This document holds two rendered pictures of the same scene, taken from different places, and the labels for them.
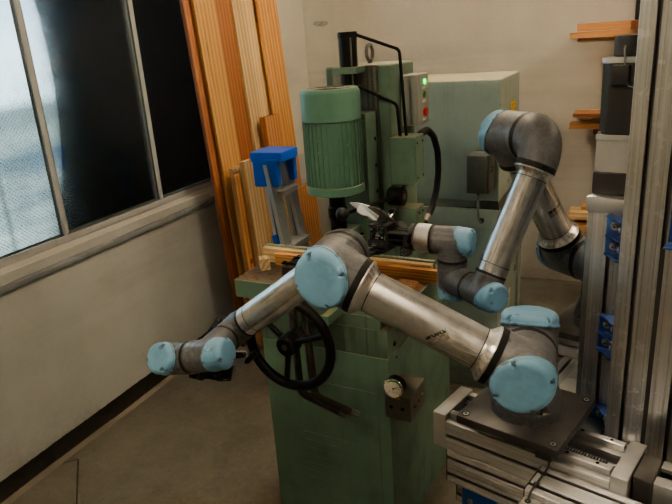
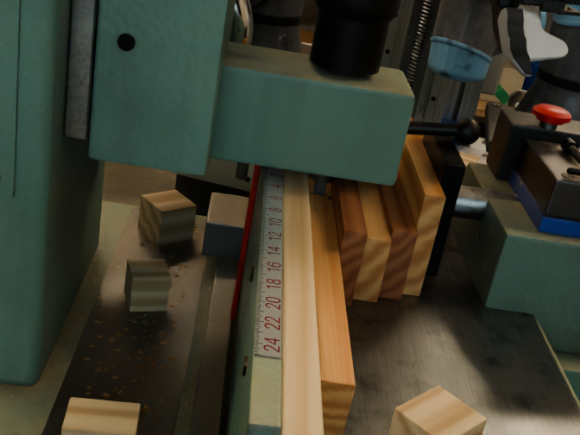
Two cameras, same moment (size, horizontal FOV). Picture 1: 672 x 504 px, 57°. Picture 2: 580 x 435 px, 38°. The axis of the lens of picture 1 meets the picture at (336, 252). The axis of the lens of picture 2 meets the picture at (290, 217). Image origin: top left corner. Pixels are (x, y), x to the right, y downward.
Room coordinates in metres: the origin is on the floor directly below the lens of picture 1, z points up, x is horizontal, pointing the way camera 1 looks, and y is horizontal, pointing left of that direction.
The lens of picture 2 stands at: (2.21, 0.47, 1.19)
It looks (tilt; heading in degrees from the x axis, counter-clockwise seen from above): 25 degrees down; 237
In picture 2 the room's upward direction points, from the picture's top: 11 degrees clockwise
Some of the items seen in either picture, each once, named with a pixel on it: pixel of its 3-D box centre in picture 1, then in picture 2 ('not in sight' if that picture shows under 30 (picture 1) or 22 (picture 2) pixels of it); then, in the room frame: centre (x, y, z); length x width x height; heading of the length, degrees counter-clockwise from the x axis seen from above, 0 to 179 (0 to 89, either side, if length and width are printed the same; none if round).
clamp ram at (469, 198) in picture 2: not in sight; (469, 202); (1.77, 0.04, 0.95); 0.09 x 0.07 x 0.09; 61
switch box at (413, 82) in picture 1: (415, 99); not in sight; (2.08, -0.29, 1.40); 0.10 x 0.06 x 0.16; 151
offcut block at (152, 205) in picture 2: not in sight; (167, 217); (1.90, -0.22, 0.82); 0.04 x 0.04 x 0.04; 11
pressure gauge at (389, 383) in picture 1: (395, 388); not in sight; (1.55, -0.14, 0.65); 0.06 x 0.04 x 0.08; 61
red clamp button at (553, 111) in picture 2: not in sight; (551, 114); (1.70, 0.04, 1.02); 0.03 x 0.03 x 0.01
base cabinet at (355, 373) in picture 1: (366, 400); not in sight; (1.97, -0.07, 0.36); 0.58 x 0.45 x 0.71; 151
